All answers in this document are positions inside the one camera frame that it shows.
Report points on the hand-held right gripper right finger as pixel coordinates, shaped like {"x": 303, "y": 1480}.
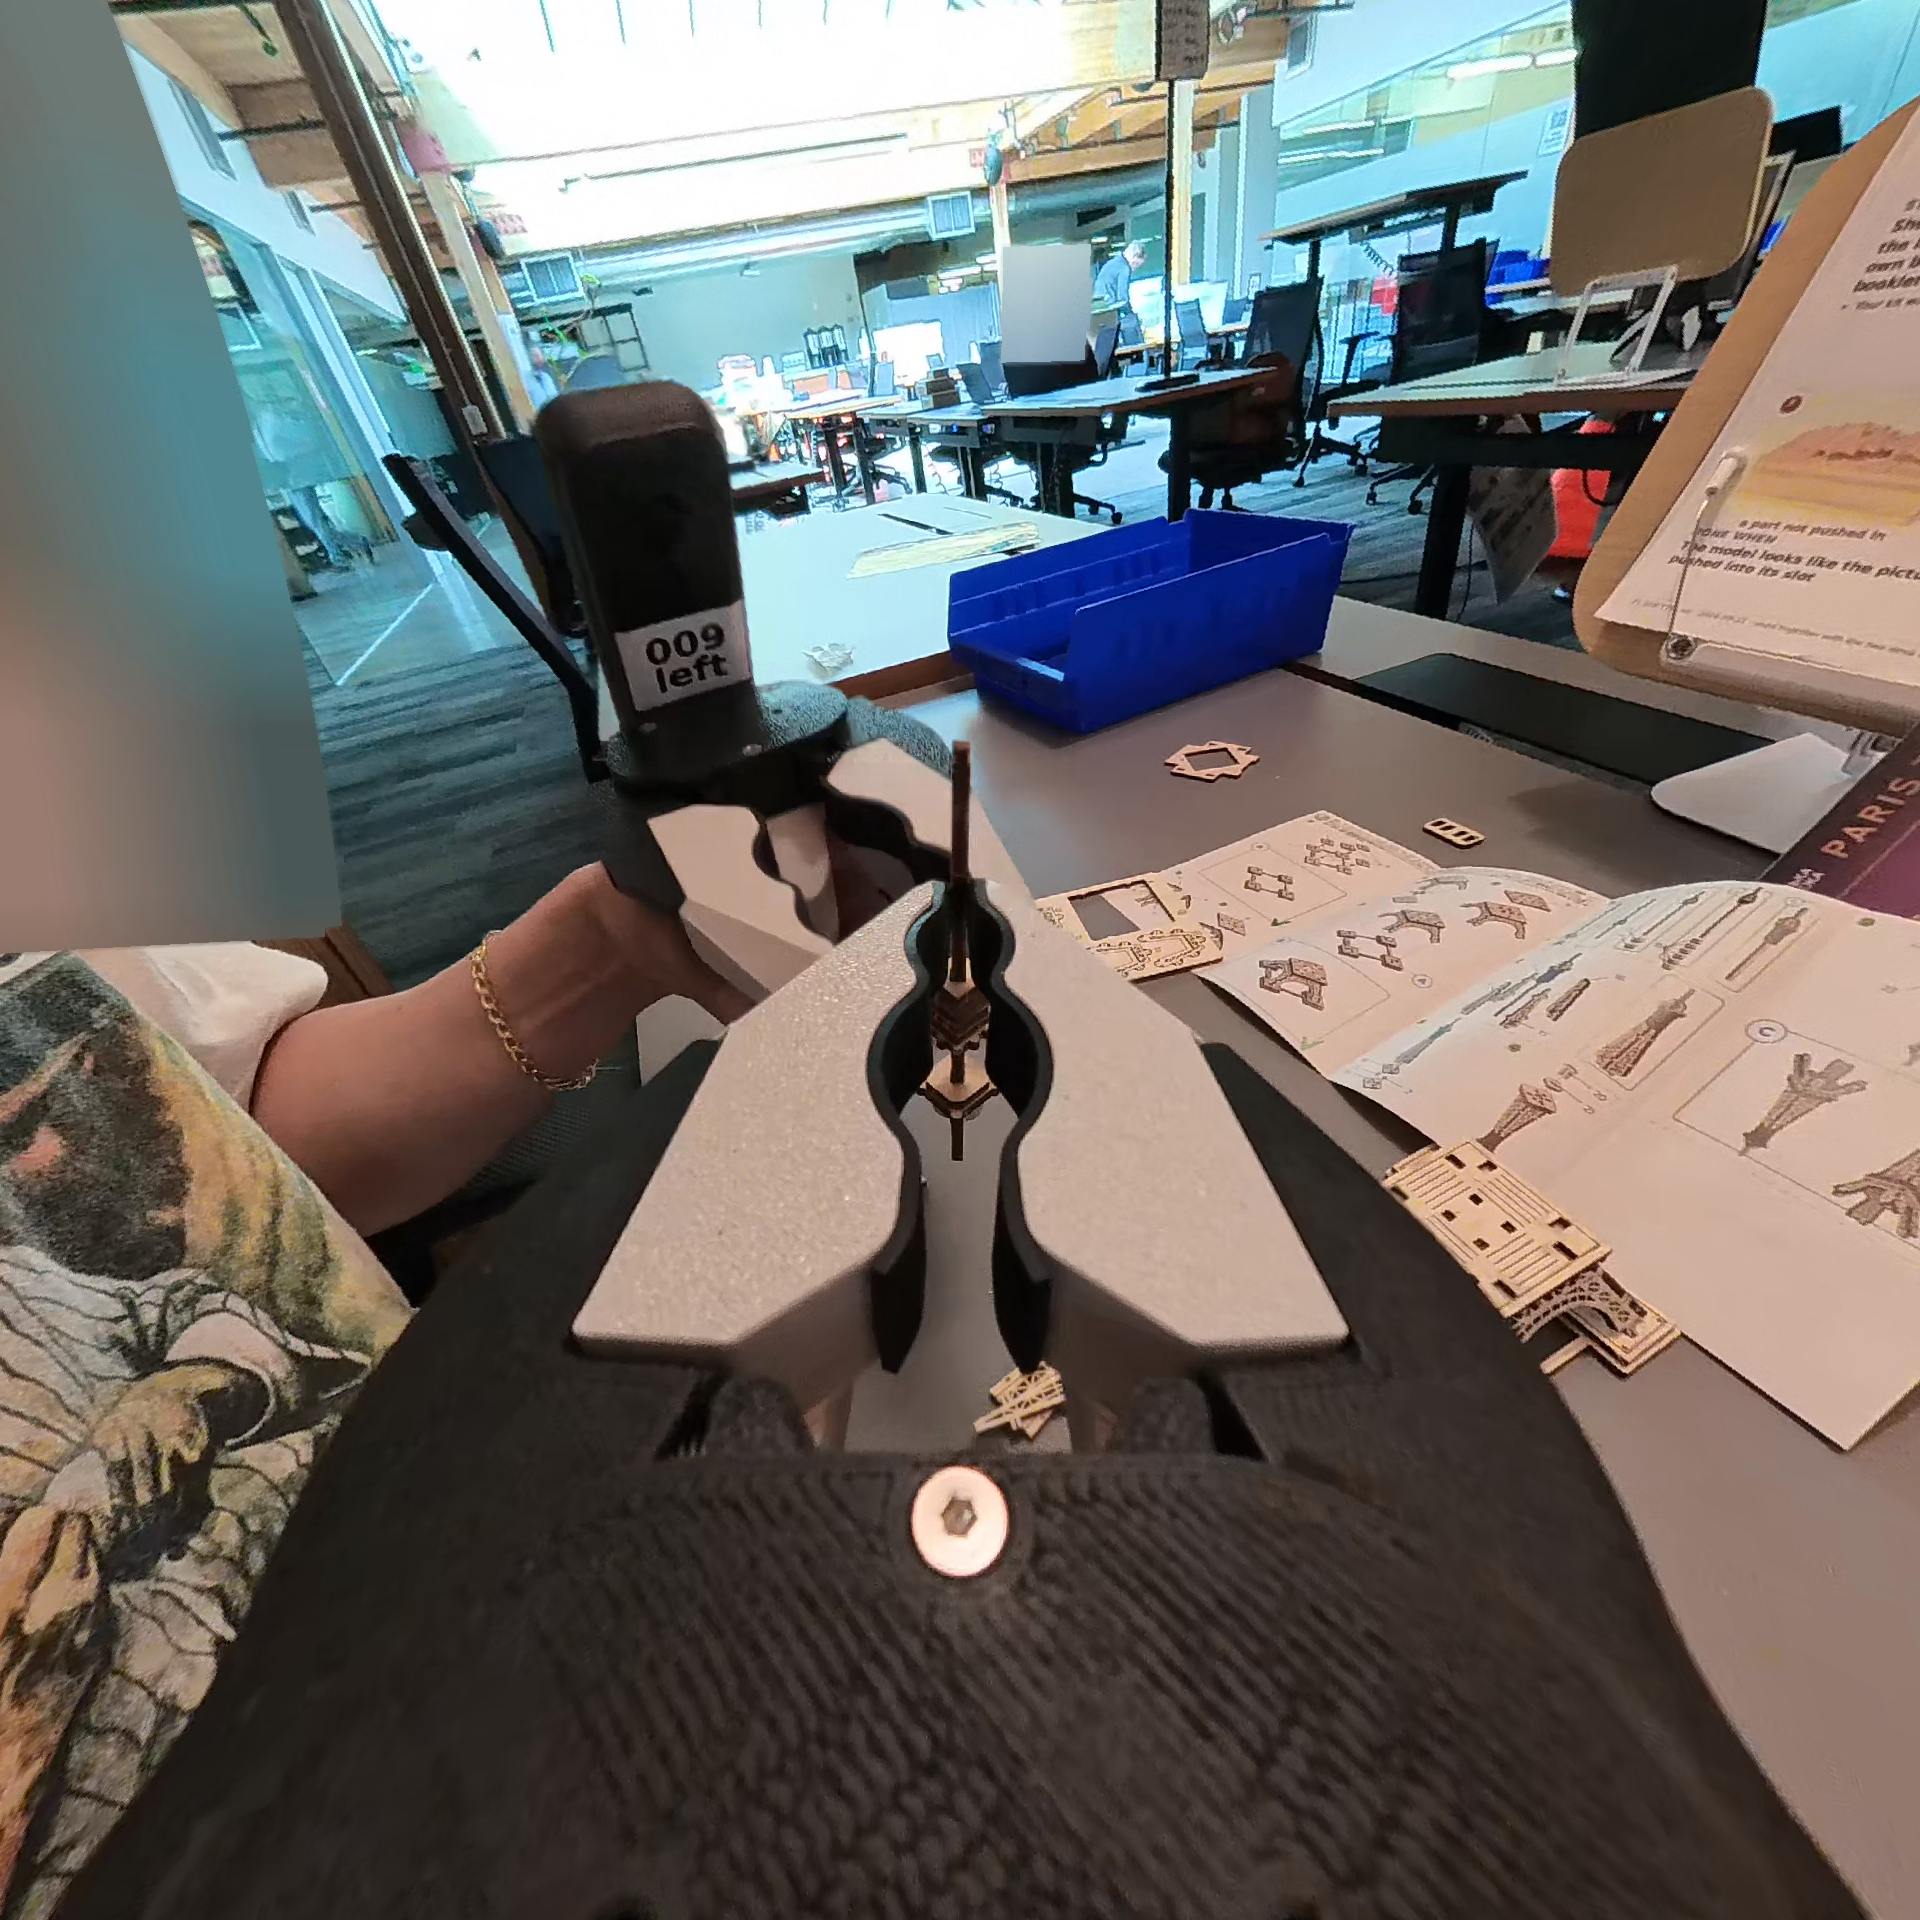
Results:
{"x": 1170, "y": 1201}

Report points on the person's left forearm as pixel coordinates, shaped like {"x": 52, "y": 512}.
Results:
{"x": 376, "y": 1066}

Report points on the grey desk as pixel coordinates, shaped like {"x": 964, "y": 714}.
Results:
{"x": 1770, "y": 1575}

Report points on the thin wooden sheets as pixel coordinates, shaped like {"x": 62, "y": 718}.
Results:
{"x": 937, "y": 547}

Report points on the tan board on clear stand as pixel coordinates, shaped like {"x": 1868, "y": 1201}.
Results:
{"x": 1658, "y": 195}

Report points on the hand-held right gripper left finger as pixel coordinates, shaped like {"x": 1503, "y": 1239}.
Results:
{"x": 750, "y": 1201}

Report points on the folded instruction booklet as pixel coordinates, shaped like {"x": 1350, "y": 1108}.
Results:
{"x": 1724, "y": 1108}

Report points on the person's left hand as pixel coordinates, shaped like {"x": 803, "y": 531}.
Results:
{"x": 616, "y": 960}

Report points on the wooden tower spire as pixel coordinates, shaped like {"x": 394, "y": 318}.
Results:
{"x": 956, "y": 839}

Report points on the white clip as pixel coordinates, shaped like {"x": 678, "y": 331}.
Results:
{"x": 1724, "y": 475}

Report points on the wooden lattice tower panel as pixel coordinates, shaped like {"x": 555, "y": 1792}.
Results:
{"x": 1022, "y": 1401}

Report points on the white stand base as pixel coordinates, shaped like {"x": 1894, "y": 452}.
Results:
{"x": 1756, "y": 795}

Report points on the long office desk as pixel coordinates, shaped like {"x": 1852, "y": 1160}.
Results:
{"x": 1110, "y": 393}

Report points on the wooden-top standing desk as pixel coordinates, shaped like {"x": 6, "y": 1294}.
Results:
{"x": 1500, "y": 375}

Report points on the small wooden rectangular piece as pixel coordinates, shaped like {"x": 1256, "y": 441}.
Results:
{"x": 1451, "y": 833}

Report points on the orange bag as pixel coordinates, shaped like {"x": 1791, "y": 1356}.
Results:
{"x": 1578, "y": 495}

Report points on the printed white t-shirt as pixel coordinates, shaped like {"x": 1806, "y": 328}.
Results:
{"x": 148, "y": 1425}

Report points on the wooden square frame piece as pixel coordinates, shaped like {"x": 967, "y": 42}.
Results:
{"x": 1212, "y": 762}

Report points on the blue plastic bin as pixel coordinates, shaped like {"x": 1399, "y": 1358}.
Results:
{"x": 1142, "y": 616}

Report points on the tan clipboard stand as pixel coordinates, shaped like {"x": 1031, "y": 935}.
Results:
{"x": 1664, "y": 495}

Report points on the wooden tower base model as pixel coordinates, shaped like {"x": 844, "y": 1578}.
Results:
{"x": 1500, "y": 1214}

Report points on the purple puzzle box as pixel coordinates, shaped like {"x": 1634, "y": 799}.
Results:
{"x": 1860, "y": 839}

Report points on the wooden punch-out sheet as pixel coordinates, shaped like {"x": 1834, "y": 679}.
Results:
{"x": 1155, "y": 948}

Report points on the black panel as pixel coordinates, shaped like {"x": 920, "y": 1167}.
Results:
{"x": 1664, "y": 59}

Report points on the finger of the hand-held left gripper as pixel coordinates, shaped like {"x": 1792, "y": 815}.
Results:
{"x": 900, "y": 810}
{"x": 721, "y": 870}

